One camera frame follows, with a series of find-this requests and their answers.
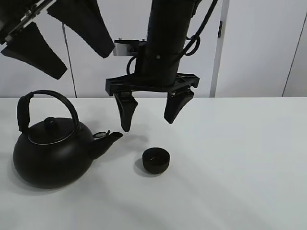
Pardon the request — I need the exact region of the black metal tea kettle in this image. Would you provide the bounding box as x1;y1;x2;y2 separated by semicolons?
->
13;90;123;189

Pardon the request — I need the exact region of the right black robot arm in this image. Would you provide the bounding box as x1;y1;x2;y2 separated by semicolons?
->
106;0;200;132

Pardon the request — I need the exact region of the white vertical wall post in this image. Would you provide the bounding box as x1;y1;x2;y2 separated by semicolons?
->
209;0;230;98

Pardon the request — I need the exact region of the small black teacup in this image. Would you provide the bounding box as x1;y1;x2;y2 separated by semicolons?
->
142;147;171;174

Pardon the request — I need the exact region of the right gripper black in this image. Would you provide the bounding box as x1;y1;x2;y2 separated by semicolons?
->
105;40;201;133

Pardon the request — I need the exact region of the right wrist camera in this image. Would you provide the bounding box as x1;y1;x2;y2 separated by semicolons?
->
113;39;146;57

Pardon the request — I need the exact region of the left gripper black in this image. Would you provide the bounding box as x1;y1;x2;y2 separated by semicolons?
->
0;0;115;80

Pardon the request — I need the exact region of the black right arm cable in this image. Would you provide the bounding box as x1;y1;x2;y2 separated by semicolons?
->
125;0;219;77

